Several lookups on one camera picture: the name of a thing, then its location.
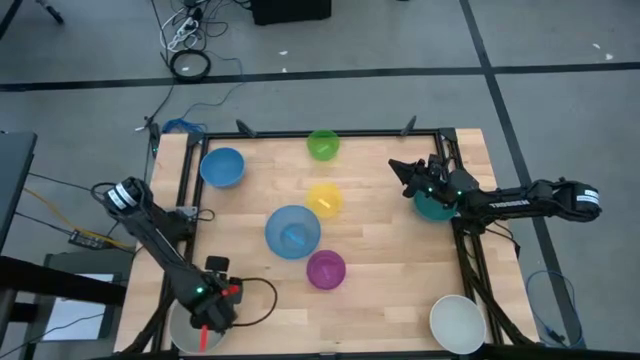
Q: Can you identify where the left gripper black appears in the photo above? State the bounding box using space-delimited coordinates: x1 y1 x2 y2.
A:
188 272 245 354

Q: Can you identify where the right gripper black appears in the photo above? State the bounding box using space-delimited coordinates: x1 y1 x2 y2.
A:
388 158 480 207

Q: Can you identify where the white bowl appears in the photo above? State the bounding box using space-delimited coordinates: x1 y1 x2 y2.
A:
168 299 227 356
429 294 488 356

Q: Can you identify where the teal bowl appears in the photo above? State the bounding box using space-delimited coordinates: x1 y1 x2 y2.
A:
413 192 459 223

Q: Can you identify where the purple translucent bowl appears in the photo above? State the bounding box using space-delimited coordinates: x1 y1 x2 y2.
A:
305 249 348 291

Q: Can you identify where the medium blue bowl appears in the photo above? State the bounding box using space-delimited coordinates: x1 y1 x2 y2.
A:
199 146 247 189

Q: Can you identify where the yellow translucent bowl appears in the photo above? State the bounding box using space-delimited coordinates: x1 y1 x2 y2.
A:
304 182 345 220

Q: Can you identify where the green translucent bowl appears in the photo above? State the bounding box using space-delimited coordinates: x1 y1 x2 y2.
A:
306 129 342 162

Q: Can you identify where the large blue bowl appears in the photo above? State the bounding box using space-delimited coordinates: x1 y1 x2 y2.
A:
264 204 322 261

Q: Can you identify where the grey tray with white sheet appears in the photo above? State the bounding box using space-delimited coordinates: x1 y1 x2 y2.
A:
40 249 135 343

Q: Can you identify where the black beam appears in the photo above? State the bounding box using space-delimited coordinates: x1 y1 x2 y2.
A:
0 255 127 307

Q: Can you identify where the black box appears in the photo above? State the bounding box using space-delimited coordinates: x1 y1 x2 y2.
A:
249 0 333 27

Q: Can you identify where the dark desk top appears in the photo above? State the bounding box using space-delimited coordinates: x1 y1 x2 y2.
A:
0 130 39 254

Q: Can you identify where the black round hoop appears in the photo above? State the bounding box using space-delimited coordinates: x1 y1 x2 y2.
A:
169 48 213 84

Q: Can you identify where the white power strip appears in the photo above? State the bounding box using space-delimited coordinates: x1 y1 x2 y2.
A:
166 16 201 52

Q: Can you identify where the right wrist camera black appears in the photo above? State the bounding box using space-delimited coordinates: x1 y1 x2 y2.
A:
424 154 452 177

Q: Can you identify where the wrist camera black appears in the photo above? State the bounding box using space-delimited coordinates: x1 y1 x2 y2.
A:
424 154 452 177
206 255 231 275

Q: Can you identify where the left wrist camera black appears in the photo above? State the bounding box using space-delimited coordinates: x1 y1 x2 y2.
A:
206 255 231 275

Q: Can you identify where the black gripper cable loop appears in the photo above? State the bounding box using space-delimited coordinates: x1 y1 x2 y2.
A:
230 276 279 329

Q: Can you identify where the black table frame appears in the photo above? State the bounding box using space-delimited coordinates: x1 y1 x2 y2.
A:
132 126 540 360

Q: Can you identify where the blue cable loop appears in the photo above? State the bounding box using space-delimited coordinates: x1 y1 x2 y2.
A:
524 269 586 350

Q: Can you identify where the yellow cable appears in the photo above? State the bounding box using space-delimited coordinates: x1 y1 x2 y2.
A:
21 186 135 250

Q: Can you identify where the blue cable coil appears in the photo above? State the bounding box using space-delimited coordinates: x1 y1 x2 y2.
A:
161 117 208 136

